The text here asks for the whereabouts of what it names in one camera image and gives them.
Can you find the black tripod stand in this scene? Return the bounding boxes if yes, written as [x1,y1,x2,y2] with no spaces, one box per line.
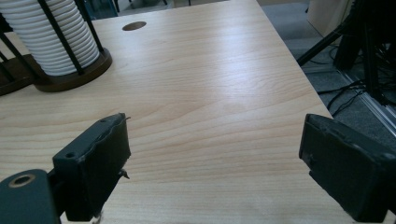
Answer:
[297,0,396,106]

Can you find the beige cabinet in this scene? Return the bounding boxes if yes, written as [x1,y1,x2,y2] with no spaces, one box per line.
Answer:
[306,0,355,37]

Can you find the metal floor rail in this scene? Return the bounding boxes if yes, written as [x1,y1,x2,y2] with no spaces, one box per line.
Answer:
[339,69,396,138]

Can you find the cup holder with black rods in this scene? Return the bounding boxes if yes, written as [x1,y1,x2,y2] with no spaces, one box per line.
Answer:
[0,0,113,93]
[0,50,38,97]

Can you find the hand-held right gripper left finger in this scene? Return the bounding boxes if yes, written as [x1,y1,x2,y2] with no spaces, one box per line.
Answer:
[51,112,132,222]

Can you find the black floor cables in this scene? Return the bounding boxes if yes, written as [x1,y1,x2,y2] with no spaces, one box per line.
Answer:
[317,78,370,117]

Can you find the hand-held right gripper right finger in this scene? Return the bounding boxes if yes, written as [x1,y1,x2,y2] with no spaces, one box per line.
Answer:
[298,113,396,223]

